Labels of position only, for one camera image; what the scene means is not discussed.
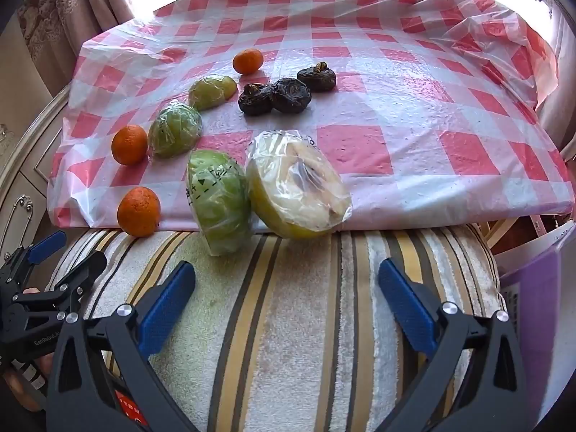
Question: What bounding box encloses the orange tangerine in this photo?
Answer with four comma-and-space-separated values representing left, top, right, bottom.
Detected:
233, 49, 265, 76
117, 186, 162, 238
111, 125, 149, 166

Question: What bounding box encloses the small yellow-green fruit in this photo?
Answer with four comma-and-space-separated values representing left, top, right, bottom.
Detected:
188, 75, 238, 112

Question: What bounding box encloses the large green fruit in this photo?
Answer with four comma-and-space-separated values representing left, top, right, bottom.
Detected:
186, 148, 253, 257

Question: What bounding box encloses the cut pale melon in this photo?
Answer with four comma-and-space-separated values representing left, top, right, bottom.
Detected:
245, 130, 353, 240

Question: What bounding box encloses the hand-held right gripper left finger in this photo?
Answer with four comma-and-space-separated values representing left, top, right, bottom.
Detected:
45, 260, 201, 432

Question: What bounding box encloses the medium green fruit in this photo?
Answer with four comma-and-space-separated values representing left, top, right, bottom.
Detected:
148, 100, 204, 159

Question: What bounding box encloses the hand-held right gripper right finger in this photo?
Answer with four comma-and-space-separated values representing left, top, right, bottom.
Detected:
377, 257, 532, 432

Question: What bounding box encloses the dark water chestnut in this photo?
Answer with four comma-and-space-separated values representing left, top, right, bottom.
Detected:
238, 82, 274, 115
297, 62, 337, 93
270, 78, 312, 114

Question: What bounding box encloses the person's left hand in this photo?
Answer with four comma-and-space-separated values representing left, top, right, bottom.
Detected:
0, 352, 55, 415

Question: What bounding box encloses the purple cardboard box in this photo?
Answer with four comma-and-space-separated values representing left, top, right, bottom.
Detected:
490, 218, 576, 415

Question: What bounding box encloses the white cabinet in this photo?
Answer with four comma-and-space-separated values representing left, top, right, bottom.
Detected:
0, 13, 68, 271

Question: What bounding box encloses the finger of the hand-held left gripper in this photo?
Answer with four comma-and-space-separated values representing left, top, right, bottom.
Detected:
13, 249, 109, 320
0, 230, 67, 286

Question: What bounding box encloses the red checked plastic tablecloth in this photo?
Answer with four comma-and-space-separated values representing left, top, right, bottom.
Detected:
47, 0, 574, 235

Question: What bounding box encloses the striped towel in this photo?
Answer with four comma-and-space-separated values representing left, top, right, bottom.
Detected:
45, 222, 509, 432

